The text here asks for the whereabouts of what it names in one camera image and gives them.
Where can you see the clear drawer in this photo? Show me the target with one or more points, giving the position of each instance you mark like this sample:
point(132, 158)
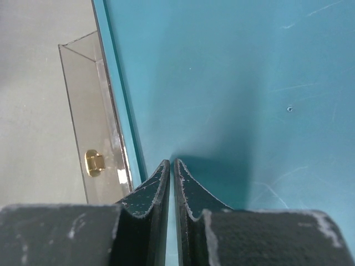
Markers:
point(100, 143)

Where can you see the teal drawer cabinet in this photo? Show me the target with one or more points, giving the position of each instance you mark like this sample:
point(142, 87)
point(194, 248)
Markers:
point(256, 97)

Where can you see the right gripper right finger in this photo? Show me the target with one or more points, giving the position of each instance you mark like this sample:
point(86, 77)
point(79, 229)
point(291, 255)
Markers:
point(210, 232)

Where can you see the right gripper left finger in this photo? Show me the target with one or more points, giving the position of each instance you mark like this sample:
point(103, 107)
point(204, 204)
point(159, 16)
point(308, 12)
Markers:
point(130, 232)

